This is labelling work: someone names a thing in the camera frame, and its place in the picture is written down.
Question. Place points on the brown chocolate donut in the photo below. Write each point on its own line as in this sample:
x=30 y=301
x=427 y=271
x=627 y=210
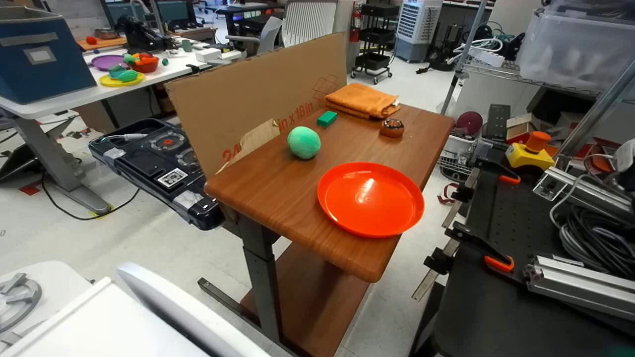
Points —
x=391 y=126

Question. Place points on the orange round plate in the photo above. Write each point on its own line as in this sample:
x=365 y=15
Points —
x=369 y=198

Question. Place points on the yellow plate with green toy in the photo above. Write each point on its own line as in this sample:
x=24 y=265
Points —
x=121 y=77

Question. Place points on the purple plate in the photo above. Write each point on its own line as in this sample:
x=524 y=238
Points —
x=105 y=61

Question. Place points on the green plush ball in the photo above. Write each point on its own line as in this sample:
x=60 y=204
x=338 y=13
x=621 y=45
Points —
x=304 y=142

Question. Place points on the small green block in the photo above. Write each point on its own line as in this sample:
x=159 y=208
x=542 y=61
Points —
x=326 y=117

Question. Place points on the folded orange cloth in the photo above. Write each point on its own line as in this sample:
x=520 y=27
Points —
x=363 y=101

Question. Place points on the wooden desk with metal leg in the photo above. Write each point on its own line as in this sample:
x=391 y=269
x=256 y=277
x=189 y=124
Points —
x=318 y=232

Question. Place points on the brown cardboard panel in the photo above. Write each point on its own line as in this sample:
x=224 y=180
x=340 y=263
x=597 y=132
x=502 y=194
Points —
x=218 y=107

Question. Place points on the maroon round object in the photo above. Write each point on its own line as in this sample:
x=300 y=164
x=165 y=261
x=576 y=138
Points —
x=467 y=124

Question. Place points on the black electronic panel device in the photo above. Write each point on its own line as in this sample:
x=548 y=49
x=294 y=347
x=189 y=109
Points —
x=157 y=156

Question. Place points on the black rolling cart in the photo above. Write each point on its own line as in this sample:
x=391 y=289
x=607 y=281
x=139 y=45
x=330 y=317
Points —
x=373 y=31

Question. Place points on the red bowl with toys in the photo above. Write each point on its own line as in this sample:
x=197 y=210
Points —
x=143 y=61

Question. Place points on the yellow orange tool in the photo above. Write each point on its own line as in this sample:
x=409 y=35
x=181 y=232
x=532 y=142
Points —
x=530 y=152

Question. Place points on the white background table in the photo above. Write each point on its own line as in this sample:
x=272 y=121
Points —
x=56 y=158

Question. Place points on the blue storage box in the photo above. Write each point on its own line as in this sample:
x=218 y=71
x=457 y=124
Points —
x=38 y=55

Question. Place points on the white curved foreground equipment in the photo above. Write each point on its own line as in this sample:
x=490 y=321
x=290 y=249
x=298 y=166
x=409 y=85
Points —
x=48 y=309

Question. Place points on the clear plastic storage bin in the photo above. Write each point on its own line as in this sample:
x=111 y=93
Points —
x=580 y=43

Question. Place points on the orange handled clamp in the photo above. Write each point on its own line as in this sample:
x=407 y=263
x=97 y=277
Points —
x=492 y=255

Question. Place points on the aluminium extrusion rail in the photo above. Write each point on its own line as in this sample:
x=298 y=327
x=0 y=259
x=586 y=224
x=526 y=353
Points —
x=582 y=285

